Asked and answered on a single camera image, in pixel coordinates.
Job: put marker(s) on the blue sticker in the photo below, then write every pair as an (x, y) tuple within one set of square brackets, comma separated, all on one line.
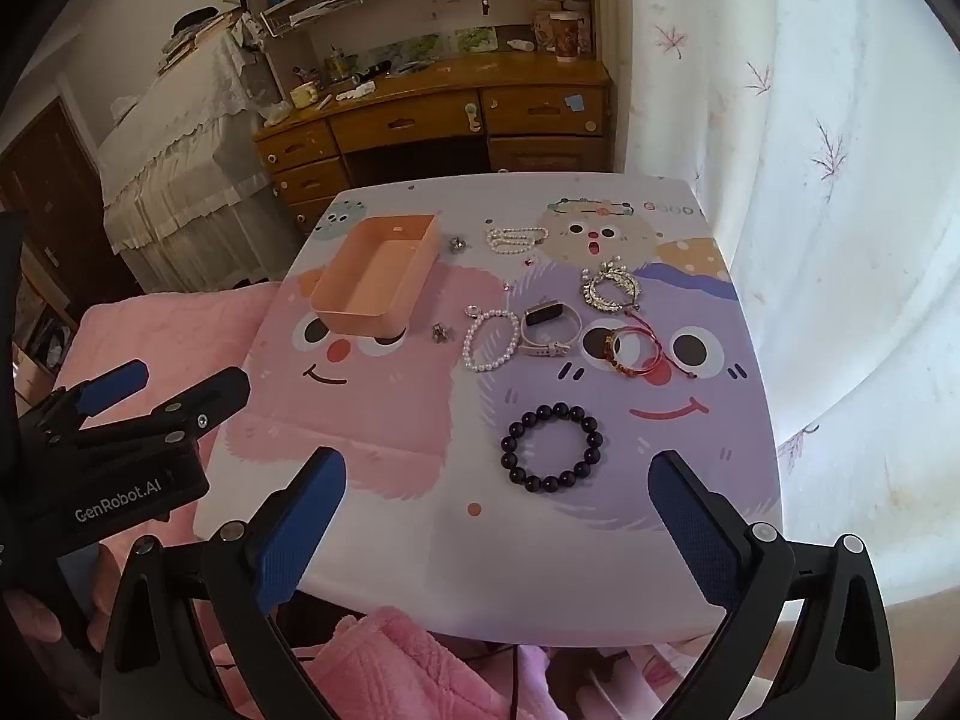
[(574, 101)]

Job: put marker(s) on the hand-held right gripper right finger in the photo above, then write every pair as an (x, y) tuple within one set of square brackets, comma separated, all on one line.
[(694, 532)]

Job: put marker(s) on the pink blanket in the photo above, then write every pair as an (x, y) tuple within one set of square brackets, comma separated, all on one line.
[(150, 330)]

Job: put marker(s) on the white lace cloth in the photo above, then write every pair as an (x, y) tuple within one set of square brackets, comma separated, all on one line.
[(172, 142)]

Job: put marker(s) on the white stick-on hook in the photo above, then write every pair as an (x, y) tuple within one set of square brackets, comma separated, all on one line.
[(472, 118)]

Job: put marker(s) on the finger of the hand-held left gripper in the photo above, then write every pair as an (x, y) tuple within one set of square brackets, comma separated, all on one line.
[(206, 405), (112, 382)]

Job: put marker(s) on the person's left hand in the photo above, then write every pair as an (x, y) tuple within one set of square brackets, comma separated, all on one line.
[(30, 619)]

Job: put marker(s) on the red paper cup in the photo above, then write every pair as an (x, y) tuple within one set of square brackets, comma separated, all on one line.
[(564, 37)]

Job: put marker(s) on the clear plastic bag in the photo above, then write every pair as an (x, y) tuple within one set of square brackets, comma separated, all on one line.
[(274, 114)]

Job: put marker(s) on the white tube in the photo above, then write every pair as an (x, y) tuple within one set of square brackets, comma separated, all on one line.
[(519, 46)]

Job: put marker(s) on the dark wooden door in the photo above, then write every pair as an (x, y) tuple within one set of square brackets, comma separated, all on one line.
[(45, 165)]

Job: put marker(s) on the wooden desk hutch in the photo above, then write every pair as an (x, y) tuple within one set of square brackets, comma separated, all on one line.
[(600, 30)]

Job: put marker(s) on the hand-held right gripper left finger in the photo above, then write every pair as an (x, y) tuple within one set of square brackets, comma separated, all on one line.
[(300, 532)]

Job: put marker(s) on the white leaf print curtain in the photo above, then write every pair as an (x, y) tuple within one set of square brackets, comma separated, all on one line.
[(825, 240)]

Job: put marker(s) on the brown printed cup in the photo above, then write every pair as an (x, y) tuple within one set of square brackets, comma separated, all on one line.
[(541, 28)]

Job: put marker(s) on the white band smart watch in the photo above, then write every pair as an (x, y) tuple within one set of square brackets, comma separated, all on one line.
[(537, 315)]

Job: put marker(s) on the peach plastic box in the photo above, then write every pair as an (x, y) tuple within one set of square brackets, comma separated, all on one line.
[(375, 270)]

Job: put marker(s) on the pink fluffy garment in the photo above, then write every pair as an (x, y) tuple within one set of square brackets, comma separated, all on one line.
[(390, 660)]

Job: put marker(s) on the black cylindrical object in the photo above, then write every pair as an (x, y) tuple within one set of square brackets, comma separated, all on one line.
[(371, 71)]

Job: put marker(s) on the wooden desk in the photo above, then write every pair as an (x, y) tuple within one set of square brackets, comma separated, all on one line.
[(420, 116)]

